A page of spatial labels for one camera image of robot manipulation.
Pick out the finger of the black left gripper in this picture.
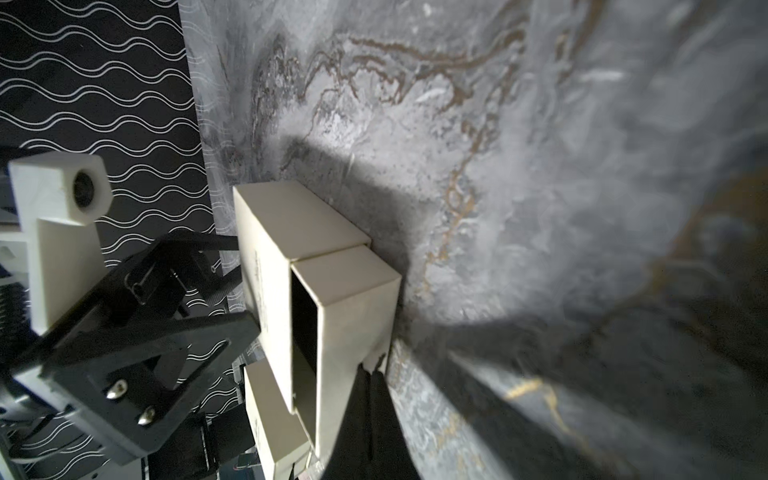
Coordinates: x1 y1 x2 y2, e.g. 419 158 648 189
11 233 260 464

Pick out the cream jewelry box drawer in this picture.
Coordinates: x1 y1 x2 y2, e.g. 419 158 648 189
291 246 401 462

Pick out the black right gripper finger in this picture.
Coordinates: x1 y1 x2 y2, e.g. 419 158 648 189
323 365 420 480

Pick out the cream jewelry box sleeve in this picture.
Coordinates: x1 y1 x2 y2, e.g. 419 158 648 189
233 181 371 411

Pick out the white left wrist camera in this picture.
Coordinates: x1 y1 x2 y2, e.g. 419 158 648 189
1 152 113 335

